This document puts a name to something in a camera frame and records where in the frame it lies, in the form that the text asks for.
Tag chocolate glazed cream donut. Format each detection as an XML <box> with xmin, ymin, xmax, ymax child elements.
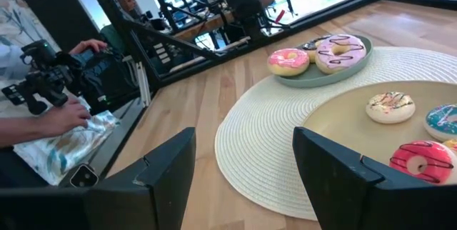
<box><xmin>301</xmin><ymin>36</ymin><xmax>331</xmax><ymax>64</ymax></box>

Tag black diagonal frame post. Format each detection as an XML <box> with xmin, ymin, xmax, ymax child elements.
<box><xmin>80</xmin><ymin>0</ymin><xmax>222</xmax><ymax>90</ymax></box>

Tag pink chocolate drizzled donut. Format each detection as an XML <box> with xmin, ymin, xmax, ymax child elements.
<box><xmin>388</xmin><ymin>139</ymin><xmax>456</xmax><ymax>185</ymax></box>

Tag wooden background workbench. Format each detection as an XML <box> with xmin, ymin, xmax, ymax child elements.
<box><xmin>173</xmin><ymin>0</ymin><xmax>276</xmax><ymax>42</ymax></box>

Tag white sprinkled donut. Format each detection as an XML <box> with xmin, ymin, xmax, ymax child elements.
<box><xmin>365</xmin><ymin>91</ymin><xmax>416</xmax><ymax>124</ymax></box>

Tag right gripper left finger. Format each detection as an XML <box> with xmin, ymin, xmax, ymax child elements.
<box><xmin>85</xmin><ymin>126</ymin><xmax>197</xmax><ymax>230</ymax></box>

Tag floral patterned fabric panel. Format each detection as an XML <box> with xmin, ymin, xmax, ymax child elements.
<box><xmin>0</xmin><ymin>0</ymin><xmax>61</xmax><ymax>81</ymax></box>

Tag pink glazed donut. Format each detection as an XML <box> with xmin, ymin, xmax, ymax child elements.
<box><xmin>266</xmin><ymin>47</ymin><xmax>311</xmax><ymax>77</ymax></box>

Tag beige round plate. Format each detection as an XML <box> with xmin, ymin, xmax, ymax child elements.
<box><xmin>301</xmin><ymin>79</ymin><xmax>457</xmax><ymax>169</ymax></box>

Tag small grey bowl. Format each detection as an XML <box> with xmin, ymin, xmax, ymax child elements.
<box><xmin>273</xmin><ymin>34</ymin><xmax>374</xmax><ymax>89</ymax></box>

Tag blue glazed donut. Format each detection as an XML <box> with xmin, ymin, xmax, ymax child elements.
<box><xmin>423</xmin><ymin>104</ymin><xmax>457</xmax><ymax>142</ymax></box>

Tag purple glazed large donut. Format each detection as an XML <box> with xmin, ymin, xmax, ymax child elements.
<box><xmin>314</xmin><ymin>34</ymin><xmax>368</xmax><ymax>75</ymax></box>

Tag white woven round placemat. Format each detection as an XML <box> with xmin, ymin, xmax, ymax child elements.
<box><xmin>214</xmin><ymin>46</ymin><xmax>457</xmax><ymax>222</ymax></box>

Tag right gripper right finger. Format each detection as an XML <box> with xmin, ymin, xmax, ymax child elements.
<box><xmin>292</xmin><ymin>126</ymin><xmax>457</xmax><ymax>230</ymax></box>

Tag leaf patterned cloth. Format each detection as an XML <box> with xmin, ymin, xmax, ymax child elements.
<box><xmin>12</xmin><ymin>110</ymin><xmax>121</xmax><ymax>186</ymax></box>

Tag black table frame rail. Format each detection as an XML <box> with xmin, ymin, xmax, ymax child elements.
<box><xmin>153</xmin><ymin>0</ymin><xmax>457</xmax><ymax>88</ymax></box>

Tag person's forearm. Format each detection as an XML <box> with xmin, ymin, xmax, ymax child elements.
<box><xmin>0</xmin><ymin>115</ymin><xmax>44</xmax><ymax>149</ymax></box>

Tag white smartphone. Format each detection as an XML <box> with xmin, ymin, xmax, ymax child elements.
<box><xmin>69</xmin><ymin>164</ymin><xmax>99</xmax><ymax>189</ymax></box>

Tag white rods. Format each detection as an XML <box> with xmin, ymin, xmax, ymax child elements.
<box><xmin>135</xmin><ymin>61</ymin><xmax>153</xmax><ymax>109</ymax></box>

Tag person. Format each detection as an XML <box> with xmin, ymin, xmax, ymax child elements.
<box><xmin>99</xmin><ymin>0</ymin><xmax>151</xmax><ymax>56</ymax></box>

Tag black video camera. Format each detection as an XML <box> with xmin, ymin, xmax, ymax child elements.
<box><xmin>1</xmin><ymin>39</ymin><xmax>108</xmax><ymax>116</ymax></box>

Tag person's hand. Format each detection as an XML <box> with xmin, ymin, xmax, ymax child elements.
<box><xmin>69</xmin><ymin>39</ymin><xmax>108</xmax><ymax>56</ymax></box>
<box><xmin>35</xmin><ymin>99</ymin><xmax>92</xmax><ymax>140</ymax></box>

